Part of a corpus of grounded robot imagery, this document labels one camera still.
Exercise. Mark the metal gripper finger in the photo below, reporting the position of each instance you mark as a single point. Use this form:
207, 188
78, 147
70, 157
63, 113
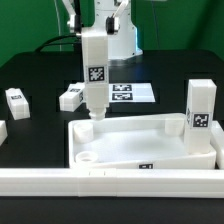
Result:
113, 22
74, 11

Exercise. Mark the white desk top tray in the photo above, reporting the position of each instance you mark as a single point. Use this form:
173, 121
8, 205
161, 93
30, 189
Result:
134, 142

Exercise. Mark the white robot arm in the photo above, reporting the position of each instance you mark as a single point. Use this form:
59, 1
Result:
123, 45

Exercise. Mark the fiducial marker sheet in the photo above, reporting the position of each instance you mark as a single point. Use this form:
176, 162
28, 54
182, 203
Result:
131, 92

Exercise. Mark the white right fence rail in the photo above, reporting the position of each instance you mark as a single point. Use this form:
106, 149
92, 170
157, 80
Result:
217, 141

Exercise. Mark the white fence rail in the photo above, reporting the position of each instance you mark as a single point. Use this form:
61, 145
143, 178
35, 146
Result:
112, 182
217, 141

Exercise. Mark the white front fence rail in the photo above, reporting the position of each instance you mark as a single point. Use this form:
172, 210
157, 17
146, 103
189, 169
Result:
112, 182

